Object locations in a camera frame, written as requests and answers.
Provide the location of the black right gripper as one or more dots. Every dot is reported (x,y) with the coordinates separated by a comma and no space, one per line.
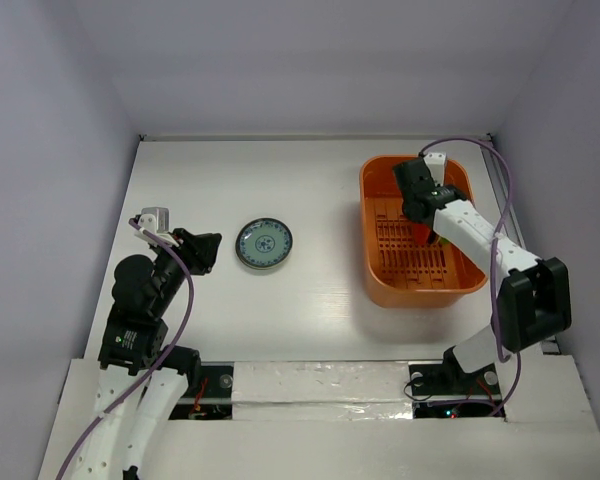
(425,230)

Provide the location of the blue patterned plate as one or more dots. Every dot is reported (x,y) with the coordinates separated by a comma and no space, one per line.
(264,244)

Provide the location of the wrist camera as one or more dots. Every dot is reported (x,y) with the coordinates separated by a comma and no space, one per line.
(436,163)
(154,220)

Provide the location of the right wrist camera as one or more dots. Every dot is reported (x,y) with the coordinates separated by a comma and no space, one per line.
(436,163)

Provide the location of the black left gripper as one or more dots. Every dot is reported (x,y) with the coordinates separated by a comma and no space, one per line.
(199,248)

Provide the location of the white front panel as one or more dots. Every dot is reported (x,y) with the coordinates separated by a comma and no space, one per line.
(346,420)

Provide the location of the orange plastic dish rack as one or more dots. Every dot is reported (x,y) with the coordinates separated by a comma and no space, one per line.
(399,273)

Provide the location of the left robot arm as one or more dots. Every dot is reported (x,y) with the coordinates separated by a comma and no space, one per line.
(142,374)

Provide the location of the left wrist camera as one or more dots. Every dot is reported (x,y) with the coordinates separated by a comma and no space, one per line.
(154,220)

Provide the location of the orange plate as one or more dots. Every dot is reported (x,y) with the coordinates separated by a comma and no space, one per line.
(423,235)

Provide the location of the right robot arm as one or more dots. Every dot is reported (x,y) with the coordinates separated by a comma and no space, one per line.
(530,296)

